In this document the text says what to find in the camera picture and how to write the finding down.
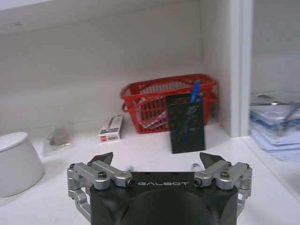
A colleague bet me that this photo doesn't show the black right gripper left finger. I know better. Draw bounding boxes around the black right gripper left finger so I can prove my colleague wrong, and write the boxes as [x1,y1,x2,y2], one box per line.
[67,151,133,218]

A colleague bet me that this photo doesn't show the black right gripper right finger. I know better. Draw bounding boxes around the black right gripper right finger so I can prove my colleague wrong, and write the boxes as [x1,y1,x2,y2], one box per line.
[194,152,253,218]

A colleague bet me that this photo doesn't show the white and red small box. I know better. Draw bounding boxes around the white and red small box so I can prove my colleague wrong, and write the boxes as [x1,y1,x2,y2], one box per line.
[97,114,125,143]

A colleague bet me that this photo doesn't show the clear plastic bag of parts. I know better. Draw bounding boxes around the clear plastic bag of parts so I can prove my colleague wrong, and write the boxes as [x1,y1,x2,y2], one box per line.
[41,121,75,157]

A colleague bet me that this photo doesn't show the black mesh pen holder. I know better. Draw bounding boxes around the black mesh pen holder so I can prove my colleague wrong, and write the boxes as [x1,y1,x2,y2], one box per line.
[165,93,206,155]

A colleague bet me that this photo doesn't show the clear packet in basket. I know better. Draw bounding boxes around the clear packet in basket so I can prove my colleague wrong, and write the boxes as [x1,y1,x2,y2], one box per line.
[138,117,167,129]

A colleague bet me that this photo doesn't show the white round container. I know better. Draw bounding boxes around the white round container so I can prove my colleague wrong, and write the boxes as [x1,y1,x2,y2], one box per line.
[0,132,45,198]

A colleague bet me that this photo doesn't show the blue pen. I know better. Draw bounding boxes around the blue pen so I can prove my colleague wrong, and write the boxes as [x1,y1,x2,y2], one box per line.
[190,80,201,103]

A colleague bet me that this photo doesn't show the red plastic basket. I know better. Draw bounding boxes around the red plastic basket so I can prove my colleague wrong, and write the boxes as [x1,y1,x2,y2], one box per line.
[120,74,217,134]

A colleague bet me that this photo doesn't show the white partition panel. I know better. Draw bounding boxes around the white partition panel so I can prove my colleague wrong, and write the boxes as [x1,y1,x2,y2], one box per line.
[228,0,254,138]

